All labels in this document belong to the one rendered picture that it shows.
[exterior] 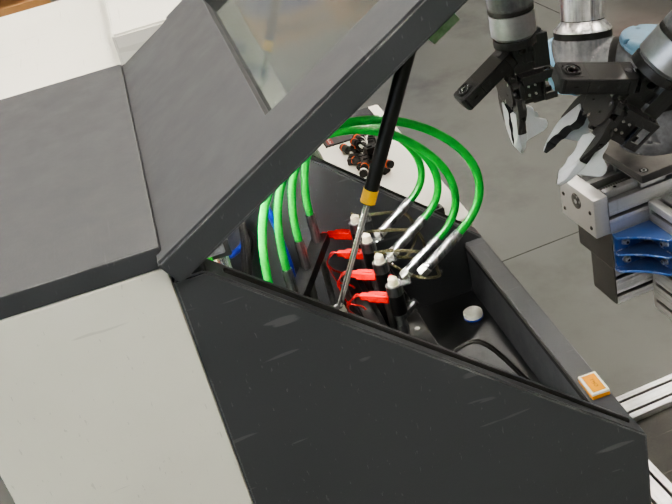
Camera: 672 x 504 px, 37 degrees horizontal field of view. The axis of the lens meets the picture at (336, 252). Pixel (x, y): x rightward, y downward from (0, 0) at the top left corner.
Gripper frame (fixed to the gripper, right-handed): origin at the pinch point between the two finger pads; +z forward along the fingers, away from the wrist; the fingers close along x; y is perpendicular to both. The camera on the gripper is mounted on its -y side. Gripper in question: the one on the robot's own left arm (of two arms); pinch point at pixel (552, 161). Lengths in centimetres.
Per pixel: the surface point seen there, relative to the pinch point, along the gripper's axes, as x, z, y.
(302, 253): 16, 45, -15
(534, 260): 140, 107, 130
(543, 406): -28.9, 20.5, 6.3
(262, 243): 2.2, 35.8, -29.0
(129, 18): 48, 35, -55
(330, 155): 81, 65, 10
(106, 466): -37, 47, -47
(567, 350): -6.2, 27.3, 24.8
